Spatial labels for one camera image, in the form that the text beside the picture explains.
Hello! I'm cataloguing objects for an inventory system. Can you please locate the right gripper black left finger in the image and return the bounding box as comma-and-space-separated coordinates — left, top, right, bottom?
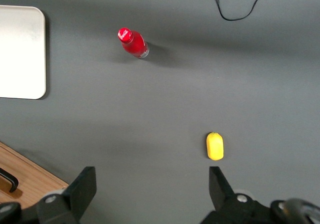
36, 166, 97, 224

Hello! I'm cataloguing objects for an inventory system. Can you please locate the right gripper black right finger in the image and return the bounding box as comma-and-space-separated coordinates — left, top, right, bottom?
199, 166, 271, 224

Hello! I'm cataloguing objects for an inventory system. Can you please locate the beige plastic tray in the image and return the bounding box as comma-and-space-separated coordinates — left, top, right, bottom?
0, 5, 47, 100

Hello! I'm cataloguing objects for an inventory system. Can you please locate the wooden drawer cabinet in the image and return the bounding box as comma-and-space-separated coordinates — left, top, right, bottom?
0, 141, 70, 206

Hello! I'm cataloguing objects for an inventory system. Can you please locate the wooden drawer front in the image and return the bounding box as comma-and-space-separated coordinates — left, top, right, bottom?
0, 146, 63, 204

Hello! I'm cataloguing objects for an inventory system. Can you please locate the yellow lemon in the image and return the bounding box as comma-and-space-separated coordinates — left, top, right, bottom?
205, 131, 225, 161

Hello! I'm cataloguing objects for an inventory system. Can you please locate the red cola bottle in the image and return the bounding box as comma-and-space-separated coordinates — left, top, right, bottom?
116, 27, 150, 60

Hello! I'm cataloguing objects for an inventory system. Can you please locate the black metal drawer handle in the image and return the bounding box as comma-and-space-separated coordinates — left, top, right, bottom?
0, 168, 20, 193

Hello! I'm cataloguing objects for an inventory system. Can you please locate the thin black loose cable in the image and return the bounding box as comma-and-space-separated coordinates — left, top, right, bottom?
214, 0, 268, 22

